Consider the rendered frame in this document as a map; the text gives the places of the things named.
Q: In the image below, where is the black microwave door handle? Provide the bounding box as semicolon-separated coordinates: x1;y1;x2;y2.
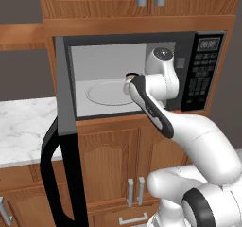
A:
40;116;76;227

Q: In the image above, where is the round glass turntable plate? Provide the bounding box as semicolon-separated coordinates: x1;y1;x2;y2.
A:
85;80;137;107

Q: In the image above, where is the wooden upper cupboard door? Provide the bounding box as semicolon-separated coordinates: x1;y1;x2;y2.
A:
37;0;149;18
147;0;242;17

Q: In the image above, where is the wooden lower cupboard door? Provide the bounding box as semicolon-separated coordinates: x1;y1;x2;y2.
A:
77;128;140;207
138;125;191;201

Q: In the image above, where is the wooden counter drawer front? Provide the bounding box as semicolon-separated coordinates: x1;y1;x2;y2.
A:
0;163;45;192

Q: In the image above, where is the white cup of tea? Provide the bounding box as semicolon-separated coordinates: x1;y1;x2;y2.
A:
123;72;140;95

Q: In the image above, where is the grey black microwave door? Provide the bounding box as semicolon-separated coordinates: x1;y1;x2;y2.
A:
54;36;90;227

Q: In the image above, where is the wooden wall shelf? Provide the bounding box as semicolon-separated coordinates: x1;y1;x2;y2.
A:
0;23;49;52

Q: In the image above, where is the grey drawer handle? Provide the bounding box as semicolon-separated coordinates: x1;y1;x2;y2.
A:
118;212;149;226

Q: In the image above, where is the wooden counter cupboard door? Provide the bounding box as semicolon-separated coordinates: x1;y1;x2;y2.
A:
0;184;75;227

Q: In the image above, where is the black microwave oven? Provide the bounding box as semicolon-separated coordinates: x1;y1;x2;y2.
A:
55;30;228;122

